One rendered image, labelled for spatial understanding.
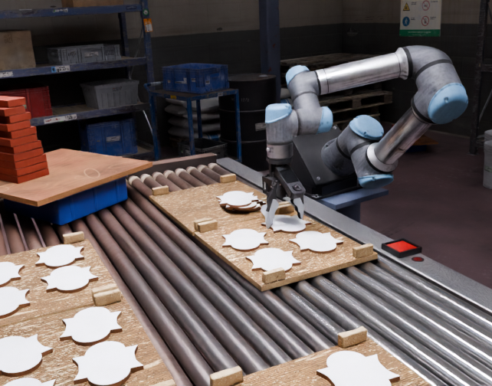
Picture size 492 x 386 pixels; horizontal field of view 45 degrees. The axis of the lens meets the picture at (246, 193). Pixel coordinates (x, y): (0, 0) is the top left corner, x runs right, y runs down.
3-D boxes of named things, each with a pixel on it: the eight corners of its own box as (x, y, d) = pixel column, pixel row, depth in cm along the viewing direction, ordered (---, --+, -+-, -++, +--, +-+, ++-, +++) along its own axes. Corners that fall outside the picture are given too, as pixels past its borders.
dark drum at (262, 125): (257, 154, 642) (254, 71, 615) (290, 165, 595) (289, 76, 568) (210, 164, 612) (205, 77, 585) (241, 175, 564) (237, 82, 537)
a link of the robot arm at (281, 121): (297, 105, 166) (268, 107, 164) (299, 143, 169) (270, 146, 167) (289, 101, 173) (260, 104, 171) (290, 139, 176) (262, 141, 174)
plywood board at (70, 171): (62, 152, 242) (62, 148, 242) (152, 166, 215) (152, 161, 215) (-55, 184, 204) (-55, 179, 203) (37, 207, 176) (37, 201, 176)
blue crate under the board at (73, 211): (73, 188, 229) (70, 162, 226) (130, 199, 212) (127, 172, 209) (2, 211, 205) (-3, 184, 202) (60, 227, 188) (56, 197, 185)
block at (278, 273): (283, 276, 144) (282, 266, 144) (287, 279, 143) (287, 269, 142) (261, 282, 142) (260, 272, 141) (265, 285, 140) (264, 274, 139)
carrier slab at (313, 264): (294, 214, 190) (294, 209, 190) (378, 258, 155) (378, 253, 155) (194, 237, 175) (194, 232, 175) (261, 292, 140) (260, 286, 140)
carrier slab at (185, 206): (237, 183, 225) (237, 179, 225) (293, 214, 190) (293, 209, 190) (149, 200, 211) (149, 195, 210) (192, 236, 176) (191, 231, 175)
